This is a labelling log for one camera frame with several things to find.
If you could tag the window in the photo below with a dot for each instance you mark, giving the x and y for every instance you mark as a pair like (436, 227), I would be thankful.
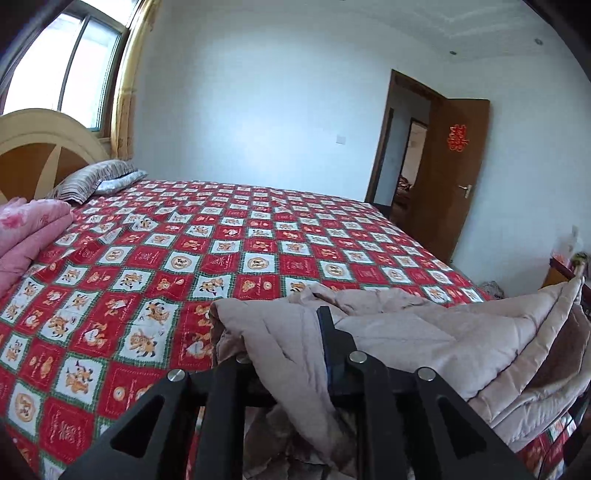
(51, 60)

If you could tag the red paper door decoration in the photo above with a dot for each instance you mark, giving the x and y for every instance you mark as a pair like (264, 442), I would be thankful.
(455, 137)

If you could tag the brown wooden door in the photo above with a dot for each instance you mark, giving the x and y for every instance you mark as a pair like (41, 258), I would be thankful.
(443, 203)

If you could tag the dark striped pillow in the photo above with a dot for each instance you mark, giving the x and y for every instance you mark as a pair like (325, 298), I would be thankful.
(87, 180)

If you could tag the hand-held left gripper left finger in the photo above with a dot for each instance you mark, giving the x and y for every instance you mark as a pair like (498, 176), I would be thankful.
(226, 397)

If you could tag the red checkered printed bedspread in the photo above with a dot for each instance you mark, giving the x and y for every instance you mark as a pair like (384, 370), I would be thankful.
(207, 258)

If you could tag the brown wooden dresser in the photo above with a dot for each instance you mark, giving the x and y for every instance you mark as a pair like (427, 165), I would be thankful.
(556, 274)

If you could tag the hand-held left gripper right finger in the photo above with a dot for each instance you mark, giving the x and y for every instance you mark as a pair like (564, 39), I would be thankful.
(331, 364)

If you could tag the narrow yellow patterned curtain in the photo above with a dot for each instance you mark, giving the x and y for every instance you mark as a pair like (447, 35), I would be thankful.
(131, 83)

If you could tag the pink folded quilt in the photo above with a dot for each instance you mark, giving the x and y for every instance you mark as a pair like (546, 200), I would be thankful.
(27, 235)

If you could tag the light patterned pillow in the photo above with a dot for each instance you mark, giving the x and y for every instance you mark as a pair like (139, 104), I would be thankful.
(122, 181)

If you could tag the wooden bed headboard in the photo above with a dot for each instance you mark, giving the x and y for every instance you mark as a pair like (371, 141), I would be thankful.
(32, 152)

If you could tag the pale pink quilted down jacket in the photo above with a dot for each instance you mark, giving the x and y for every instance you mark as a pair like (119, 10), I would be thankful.
(415, 341)

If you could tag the brown door frame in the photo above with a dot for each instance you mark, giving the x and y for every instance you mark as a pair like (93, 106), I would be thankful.
(383, 147)

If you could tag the dark cloth bundle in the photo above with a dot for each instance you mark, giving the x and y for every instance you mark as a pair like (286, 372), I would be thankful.
(491, 289)

